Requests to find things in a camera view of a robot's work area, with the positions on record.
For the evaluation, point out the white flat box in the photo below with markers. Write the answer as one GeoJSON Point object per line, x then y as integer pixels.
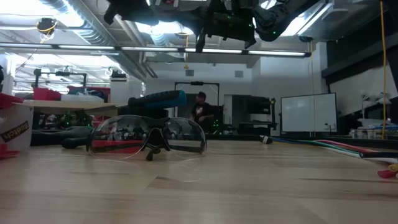
{"type": "Point", "coordinates": [81, 98]}

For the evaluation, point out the clear safety glasses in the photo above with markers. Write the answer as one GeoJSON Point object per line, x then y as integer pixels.
{"type": "Point", "coordinates": [155, 140]}

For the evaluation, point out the long fluorescent light fixture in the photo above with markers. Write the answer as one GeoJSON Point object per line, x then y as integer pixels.
{"type": "Point", "coordinates": [273, 53]}

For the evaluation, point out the grey wall vent grille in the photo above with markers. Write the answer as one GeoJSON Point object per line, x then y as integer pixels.
{"type": "Point", "coordinates": [238, 74]}
{"type": "Point", "coordinates": [189, 72]}

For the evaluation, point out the black shelf cabinet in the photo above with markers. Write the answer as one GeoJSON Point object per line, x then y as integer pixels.
{"type": "Point", "coordinates": [255, 109]}

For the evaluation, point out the white whiteboard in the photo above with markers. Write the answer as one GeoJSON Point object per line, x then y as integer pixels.
{"type": "Point", "coordinates": [308, 112]}

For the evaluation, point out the black camera gantry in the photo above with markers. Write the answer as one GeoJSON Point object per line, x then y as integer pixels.
{"type": "Point", "coordinates": [60, 73]}
{"type": "Point", "coordinates": [197, 83]}

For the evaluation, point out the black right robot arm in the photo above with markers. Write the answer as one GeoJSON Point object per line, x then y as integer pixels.
{"type": "Point", "coordinates": [280, 18]}

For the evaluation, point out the clear plastic storage container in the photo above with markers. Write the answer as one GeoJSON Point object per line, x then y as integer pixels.
{"type": "Point", "coordinates": [119, 91]}

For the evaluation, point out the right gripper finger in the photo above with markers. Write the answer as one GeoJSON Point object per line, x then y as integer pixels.
{"type": "Point", "coordinates": [191, 23]}
{"type": "Point", "coordinates": [186, 11]}

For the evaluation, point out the small red bin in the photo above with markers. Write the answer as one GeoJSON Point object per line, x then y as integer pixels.
{"type": "Point", "coordinates": [46, 94]}

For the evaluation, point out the grey black work glove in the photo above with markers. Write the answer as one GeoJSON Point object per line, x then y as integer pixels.
{"type": "Point", "coordinates": [62, 133]}

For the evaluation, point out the white bucket with label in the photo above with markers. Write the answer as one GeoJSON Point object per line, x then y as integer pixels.
{"type": "Point", "coordinates": [15, 124]}

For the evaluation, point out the small red black tool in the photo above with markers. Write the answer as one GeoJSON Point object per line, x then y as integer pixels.
{"type": "Point", "coordinates": [118, 146]}

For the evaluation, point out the person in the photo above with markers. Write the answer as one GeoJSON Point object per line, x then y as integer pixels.
{"type": "Point", "coordinates": [202, 109]}

